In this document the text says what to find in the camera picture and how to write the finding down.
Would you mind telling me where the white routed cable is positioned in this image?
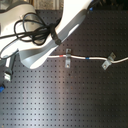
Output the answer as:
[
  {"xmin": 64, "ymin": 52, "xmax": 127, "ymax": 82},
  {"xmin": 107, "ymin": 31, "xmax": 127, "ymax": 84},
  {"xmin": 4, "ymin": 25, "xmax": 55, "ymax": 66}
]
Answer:
[{"xmin": 47, "ymin": 54, "xmax": 128, "ymax": 65}]

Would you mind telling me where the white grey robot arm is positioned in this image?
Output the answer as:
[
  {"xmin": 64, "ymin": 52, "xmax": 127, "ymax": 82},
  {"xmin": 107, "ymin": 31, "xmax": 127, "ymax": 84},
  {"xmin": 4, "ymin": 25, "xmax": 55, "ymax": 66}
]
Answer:
[{"xmin": 0, "ymin": 0, "xmax": 91, "ymax": 69}]

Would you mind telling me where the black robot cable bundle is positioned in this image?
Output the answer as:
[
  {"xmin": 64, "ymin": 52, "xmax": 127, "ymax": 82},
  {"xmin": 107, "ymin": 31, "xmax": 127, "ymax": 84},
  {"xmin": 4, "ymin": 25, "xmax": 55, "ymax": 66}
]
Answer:
[{"xmin": 0, "ymin": 12, "xmax": 63, "ymax": 60}]

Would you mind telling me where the left metal cable clip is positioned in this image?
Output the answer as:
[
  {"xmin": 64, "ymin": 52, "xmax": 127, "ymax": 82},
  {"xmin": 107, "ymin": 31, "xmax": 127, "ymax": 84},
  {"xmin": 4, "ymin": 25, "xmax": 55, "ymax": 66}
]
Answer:
[{"xmin": 65, "ymin": 49, "xmax": 71, "ymax": 68}]

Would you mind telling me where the black perforated breadboard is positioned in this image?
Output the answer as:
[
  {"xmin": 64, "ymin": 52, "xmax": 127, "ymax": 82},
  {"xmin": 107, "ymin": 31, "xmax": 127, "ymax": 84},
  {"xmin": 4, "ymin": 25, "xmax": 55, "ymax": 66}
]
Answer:
[{"xmin": 0, "ymin": 10, "xmax": 128, "ymax": 128}]

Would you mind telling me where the metal cable clip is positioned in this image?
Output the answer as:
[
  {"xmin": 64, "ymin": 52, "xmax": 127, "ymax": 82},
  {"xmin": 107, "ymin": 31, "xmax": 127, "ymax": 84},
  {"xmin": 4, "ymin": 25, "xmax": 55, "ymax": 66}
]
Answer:
[
  {"xmin": 102, "ymin": 52, "xmax": 116, "ymax": 70},
  {"xmin": 65, "ymin": 49, "xmax": 71, "ymax": 68}
]

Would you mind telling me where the right metal cable clip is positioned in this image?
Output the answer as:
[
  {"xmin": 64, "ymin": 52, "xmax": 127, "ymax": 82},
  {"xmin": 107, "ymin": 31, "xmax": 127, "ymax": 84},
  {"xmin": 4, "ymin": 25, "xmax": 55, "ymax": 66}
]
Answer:
[{"xmin": 102, "ymin": 52, "xmax": 116, "ymax": 70}]

